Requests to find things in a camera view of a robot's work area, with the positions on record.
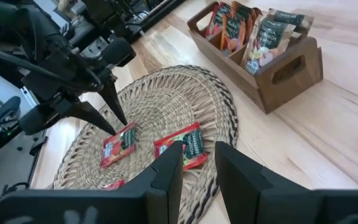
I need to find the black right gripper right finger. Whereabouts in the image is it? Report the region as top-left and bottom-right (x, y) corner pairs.
(214, 141), (316, 224)

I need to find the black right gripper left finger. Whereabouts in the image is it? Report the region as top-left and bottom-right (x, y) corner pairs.
(119, 140), (185, 224)

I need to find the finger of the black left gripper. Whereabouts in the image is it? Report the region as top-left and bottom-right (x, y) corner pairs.
(57, 100), (117, 137)
(99, 78), (129, 127)

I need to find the red strawberry tea sachet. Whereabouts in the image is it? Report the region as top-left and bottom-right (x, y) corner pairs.
(99, 121), (138, 169)
(153, 121), (209, 171)
(103, 179), (126, 191)
(202, 1), (231, 40)

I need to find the beige apple tea sachet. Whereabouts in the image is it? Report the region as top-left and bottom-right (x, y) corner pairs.
(267, 7), (315, 35)
(240, 17), (296, 76)

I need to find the round woven placemat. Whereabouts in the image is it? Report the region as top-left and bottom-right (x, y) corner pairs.
(53, 64), (239, 224)

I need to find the office chair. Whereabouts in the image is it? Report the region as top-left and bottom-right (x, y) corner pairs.
(0, 85), (23, 125)

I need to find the wooden compartment box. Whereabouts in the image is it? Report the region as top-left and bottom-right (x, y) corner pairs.
(187, 1), (324, 115)

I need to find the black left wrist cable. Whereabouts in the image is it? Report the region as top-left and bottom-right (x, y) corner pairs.
(0, 43), (104, 94)

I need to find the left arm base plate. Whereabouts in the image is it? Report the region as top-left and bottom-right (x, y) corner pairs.
(0, 130), (48, 218)

